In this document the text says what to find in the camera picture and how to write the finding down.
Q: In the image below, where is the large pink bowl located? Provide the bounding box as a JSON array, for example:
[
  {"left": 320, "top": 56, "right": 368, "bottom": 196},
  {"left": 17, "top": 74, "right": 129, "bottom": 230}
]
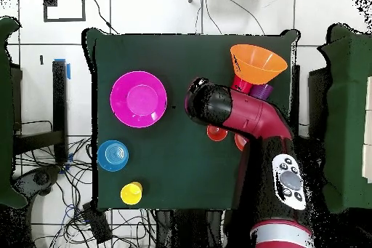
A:
[{"left": 109, "top": 70, "right": 169, "bottom": 129}]

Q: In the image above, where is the black power brick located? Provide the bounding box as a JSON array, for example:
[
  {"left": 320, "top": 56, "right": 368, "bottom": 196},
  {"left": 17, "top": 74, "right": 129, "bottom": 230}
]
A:
[{"left": 81, "top": 201, "right": 113, "bottom": 244}]

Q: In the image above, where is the red cup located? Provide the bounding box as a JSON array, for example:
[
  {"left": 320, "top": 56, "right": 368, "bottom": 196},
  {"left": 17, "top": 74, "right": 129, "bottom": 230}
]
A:
[{"left": 230, "top": 74, "right": 254, "bottom": 94}]

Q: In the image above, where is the purple cup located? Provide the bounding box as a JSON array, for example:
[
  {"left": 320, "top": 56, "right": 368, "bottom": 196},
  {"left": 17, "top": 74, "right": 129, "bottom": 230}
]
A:
[{"left": 248, "top": 83, "right": 275, "bottom": 101}]

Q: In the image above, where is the black upright post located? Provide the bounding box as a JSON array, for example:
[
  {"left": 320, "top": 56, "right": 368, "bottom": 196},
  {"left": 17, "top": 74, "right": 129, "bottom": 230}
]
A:
[{"left": 290, "top": 64, "right": 301, "bottom": 135}]

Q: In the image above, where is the black box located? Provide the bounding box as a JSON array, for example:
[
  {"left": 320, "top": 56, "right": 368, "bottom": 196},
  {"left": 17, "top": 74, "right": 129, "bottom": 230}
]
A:
[
  {"left": 9, "top": 65, "right": 23, "bottom": 132},
  {"left": 307, "top": 67, "right": 331, "bottom": 139}
]

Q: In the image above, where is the small blue bowl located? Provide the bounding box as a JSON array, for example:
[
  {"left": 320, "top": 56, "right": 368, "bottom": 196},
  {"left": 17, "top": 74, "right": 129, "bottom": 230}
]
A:
[{"left": 97, "top": 139, "right": 129, "bottom": 172}]

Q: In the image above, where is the dark grey chair base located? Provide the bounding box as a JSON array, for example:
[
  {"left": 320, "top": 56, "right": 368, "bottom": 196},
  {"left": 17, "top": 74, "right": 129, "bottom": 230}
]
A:
[{"left": 12, "top": 165, "right": 62, "bottom": 199}]

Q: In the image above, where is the orange cup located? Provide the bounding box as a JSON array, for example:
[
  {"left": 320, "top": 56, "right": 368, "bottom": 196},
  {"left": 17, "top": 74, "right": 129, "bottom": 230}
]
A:
[{"left": 206, "top": 124, "right": 229, "bottom": 142}]

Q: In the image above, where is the tangle of cables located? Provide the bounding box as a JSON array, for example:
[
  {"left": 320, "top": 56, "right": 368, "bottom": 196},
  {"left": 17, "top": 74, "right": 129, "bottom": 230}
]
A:
[{"left": 14, "top": 119, "right": 158, "bottom": 248}]

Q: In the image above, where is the large orange bowl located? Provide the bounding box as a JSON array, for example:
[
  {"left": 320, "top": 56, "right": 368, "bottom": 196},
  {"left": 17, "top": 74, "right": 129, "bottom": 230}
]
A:
[{"left": 230, "top": 44, "right": 289, "bottom": 86}]

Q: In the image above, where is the black metal stand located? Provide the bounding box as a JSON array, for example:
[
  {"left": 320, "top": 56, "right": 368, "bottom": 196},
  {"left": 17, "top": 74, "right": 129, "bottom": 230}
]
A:
[{"left": 12, "top": 60, "right": 69, "bottom": 164}]

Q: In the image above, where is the thin black cable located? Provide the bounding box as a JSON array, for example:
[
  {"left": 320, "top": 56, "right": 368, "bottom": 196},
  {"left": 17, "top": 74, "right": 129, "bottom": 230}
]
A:
[
  {"left": 214, "top": 0, "right": 266, "bottom": 36},
  {"left": 85, "top": 0, "right": 118, "bottom": 34}
]

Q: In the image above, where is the white box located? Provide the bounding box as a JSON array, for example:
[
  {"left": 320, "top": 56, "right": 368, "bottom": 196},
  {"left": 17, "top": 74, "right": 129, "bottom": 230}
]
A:
[{"left": 361, "top": 76, "right": 372, "bottom": 183}]

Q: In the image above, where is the dark green tablecloth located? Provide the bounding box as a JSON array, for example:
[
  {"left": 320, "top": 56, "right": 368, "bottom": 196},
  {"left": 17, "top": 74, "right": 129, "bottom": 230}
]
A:
[
  {"left": 0, "top": 16, "right": 28, "bottom": 209},
  {"left": 81, "top": 25, "right": 300, "bottom": 212},
  {"left": 316, "top": 23, "right": 372, "bottom": 214}
]

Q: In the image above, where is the small orange bowl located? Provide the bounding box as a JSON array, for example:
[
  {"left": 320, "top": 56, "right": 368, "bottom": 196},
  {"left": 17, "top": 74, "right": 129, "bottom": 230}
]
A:
[{"left": 234, "top": 132, "right": 248, "bottom": 152}]

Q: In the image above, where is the black floor tape square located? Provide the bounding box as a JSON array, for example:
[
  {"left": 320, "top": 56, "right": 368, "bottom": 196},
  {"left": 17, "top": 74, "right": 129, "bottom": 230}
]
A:
[{"left": 42, "top": 0, "right": 87, "bottom": 23}]

